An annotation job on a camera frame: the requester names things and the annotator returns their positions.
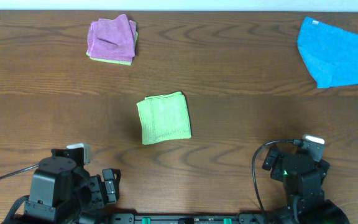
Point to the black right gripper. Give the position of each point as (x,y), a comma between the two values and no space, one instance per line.
(273,154)

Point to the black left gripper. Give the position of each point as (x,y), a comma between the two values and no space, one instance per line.
(106,190)

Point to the green microfibre cloth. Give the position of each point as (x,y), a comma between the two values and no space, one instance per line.
(164,118)

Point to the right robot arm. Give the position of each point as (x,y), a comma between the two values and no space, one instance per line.
(302,175)

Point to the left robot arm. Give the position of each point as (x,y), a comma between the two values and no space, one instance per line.
(63,191)

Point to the blue cloth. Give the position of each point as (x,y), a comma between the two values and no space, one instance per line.
(329,53)

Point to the folded light green cloth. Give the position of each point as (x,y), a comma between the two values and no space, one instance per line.
(122,62)

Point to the folded purple cloth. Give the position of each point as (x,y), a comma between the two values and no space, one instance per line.
(112,39)

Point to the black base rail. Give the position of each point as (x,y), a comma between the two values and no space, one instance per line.
(242,218)

